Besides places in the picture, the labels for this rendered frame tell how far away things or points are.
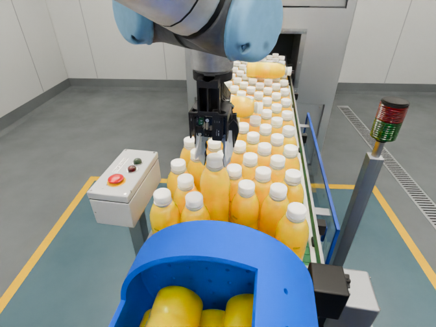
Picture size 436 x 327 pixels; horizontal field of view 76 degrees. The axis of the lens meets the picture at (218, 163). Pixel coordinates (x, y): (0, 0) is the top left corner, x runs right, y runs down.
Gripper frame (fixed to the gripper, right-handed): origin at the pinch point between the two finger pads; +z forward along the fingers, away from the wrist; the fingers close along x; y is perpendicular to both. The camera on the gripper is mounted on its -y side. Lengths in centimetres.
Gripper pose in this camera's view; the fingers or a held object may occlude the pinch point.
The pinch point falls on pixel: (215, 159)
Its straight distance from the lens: 62.2
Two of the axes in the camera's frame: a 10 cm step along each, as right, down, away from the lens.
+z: 0.0, 8.4, 5.5
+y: -1.7, 5.4, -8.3
